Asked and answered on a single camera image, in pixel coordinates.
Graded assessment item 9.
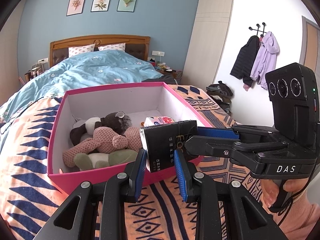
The pink knitted plush toy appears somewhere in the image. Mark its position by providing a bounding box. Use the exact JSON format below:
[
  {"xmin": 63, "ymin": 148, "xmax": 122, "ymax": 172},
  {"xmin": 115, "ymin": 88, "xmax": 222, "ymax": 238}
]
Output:
[{"xmin": 62, "ymin": 126, "xmax": 143, "ymax": 168}]

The wooden nightstand with clutter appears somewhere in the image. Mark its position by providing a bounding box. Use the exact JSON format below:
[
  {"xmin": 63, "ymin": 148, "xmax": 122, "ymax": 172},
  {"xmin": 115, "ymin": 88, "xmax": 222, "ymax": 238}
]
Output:
[{"xmin": 150, "ymin": 61, "xmax": 183, "ymax": 80}]

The black tissue pack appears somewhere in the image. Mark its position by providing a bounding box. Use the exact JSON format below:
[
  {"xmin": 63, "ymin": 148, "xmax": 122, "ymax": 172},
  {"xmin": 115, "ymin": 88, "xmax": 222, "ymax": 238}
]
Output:
[{"xmin": 139, "ymin": 120, "xmax": 200, "ymax": 173}]

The black wall coat rack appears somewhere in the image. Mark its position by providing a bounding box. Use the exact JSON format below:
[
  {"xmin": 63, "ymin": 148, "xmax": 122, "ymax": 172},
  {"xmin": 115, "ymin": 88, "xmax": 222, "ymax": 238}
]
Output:
[{"xmin": 249, "ymin": 23, "xmax": 267, "ymax": 39}]

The blue floral duvet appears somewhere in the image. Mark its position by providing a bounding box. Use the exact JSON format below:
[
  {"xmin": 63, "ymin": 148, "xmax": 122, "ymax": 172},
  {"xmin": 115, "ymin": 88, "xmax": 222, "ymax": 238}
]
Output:
[{"xmin": 0, "ymin": 49, "xmax": 163, "ymax": 123}]

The green framed plant picture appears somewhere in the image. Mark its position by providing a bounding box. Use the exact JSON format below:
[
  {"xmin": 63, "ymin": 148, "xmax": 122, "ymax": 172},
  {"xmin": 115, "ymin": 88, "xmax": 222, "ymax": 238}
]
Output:
[{"xmin": 117, "ymin": 0, "xmax": 138, "ymax": 13}]

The pink framed flower picture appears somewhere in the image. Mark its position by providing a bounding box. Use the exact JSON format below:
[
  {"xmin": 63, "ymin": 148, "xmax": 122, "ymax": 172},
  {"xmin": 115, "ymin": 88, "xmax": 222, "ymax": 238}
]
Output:
[{"xmin": 66, "ymin": 0, "xmax": 86, "ymax": 17}]

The wooden door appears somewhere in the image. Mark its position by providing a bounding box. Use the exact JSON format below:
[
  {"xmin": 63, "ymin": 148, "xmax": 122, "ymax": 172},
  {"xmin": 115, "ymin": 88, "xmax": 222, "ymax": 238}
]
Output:
[{"xmin": 301, "ymin": 16, "xmax": 320, "ymax": 68}]

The floral tissue pack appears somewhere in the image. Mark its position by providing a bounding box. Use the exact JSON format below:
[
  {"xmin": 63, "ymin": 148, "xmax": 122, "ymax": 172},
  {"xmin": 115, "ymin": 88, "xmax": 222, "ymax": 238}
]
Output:
[{"xmin": 143, "ymin": 116, "xmax": 174, "ymax": 127}]

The orange patterned blanket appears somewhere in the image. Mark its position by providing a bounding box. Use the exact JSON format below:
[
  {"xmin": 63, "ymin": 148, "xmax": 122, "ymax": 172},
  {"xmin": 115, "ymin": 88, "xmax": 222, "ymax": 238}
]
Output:
[{"xmin": 0, "ymin": 84, "xmax": 275, "ymax": 240}]

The pink cardboard box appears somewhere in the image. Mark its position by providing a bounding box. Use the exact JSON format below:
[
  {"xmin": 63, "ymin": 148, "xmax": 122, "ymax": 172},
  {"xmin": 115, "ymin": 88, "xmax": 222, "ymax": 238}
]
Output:
[{"xmin": 47, "ymin": 82, "xmax": 213, "ymax": 195}]

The lilac jacket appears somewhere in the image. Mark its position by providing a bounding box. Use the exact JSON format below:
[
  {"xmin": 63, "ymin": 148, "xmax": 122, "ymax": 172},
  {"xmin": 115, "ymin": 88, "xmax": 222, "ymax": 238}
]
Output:
[{"xmin": 249, "ymin": 31, "xmax": 279, "ymax": 90}]

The black puffer jacket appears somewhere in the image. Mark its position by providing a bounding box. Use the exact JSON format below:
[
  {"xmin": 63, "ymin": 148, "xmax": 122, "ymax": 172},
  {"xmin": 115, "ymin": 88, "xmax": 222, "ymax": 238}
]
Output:
[{"xmin": 230, "ymin": 35, "xmax": 260, "ymax": 85}]

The person's right hand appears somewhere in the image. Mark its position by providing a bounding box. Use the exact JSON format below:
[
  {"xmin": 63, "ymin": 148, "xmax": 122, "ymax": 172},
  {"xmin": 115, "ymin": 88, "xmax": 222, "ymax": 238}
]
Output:
[{"xmin": 261, "ymin": 179, "xmax": 309, "ymax": 213}]

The wooden headboard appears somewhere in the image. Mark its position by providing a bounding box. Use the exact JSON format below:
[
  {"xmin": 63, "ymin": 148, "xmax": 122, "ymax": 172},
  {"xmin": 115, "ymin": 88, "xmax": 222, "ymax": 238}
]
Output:
[{"xmin": 49, "ymin": 35, "xmax": 151, "ymax": 67}]

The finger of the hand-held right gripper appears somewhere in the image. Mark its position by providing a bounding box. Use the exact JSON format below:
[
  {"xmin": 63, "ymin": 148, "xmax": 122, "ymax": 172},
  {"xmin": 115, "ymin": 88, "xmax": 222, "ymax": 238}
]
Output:
[
  {"xmin": 196, "ymin": 124, "xmax": 278, "ymax": 143},
  {"xmin": 186, "ymin": 134, "xmax": 288, "ymax": 165}
]

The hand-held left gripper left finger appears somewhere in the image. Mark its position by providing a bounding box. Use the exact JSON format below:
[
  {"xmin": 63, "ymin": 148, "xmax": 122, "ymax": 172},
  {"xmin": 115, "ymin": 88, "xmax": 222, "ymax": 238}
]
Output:
[{"xmin": 35, "ymin": 149, "xmax": 148, "ymax": 240}]

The grey furry plush toy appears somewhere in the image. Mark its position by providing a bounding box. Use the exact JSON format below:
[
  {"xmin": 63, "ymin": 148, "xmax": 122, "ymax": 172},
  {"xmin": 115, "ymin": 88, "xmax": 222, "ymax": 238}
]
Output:
[{"xmin": 69, "ymin": 112, "xmax": 133, "ymax": 146}]

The dark cloth on bed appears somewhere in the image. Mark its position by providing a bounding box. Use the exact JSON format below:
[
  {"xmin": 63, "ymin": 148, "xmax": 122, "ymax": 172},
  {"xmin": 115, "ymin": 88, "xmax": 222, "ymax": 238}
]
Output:
[{"xmin": 142, "ymin": 74, "xmax": 180, "ymax": 85}]

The nightstand with bottles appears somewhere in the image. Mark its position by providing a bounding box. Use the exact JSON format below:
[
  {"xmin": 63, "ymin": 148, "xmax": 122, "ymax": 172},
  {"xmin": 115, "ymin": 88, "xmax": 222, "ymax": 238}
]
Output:
[{"xmin": 17, "ymin": 65, "xmax": 48, "ymax": 83}]

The dark clothes pile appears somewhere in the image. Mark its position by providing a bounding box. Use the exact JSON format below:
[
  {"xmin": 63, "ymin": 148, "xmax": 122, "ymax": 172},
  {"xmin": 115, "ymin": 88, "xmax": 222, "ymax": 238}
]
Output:
[{"xmin": 206, "ymin": 81, "xmax": 233, "ymax": 113}]

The green plush toy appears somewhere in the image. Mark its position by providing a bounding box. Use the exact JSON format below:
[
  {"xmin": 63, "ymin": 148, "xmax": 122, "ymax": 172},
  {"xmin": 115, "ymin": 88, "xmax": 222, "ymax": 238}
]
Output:
[{"xmin": 73, "ymin": 149, "xmax": 138, "ymax": 172}]

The white patterned pillow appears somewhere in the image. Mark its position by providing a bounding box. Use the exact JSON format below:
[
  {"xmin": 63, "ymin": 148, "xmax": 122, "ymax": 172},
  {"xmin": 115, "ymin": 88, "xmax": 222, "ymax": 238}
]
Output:
[
  {"xmin": 68, "ymin": 44, "xmax": 96, "ymax": 57},
  {"xmin": 98, "ymin": 43, "xmax": 126, "ymax": 53}
]

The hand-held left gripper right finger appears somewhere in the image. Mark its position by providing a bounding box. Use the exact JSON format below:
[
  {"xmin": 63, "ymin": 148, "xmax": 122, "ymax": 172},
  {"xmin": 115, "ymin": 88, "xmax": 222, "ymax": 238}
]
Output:
[{"xmin": 174, "ymin": 149, "xmax": 288, "ymax": 240}]

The person's right forearm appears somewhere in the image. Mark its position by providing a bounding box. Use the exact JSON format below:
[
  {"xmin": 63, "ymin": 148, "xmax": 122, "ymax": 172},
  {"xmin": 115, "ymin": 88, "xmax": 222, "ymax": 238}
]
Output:
[{"xmin": 270, "ymin": 192, "xmax": 320, "ymax": 240}]

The white framed flower picture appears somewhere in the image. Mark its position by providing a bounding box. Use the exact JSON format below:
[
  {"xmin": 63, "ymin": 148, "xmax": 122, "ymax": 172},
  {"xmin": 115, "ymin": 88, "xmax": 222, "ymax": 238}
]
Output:
[{"xmin": 90, "ymin": 0, "xmax": 112, "ymax": 12}]

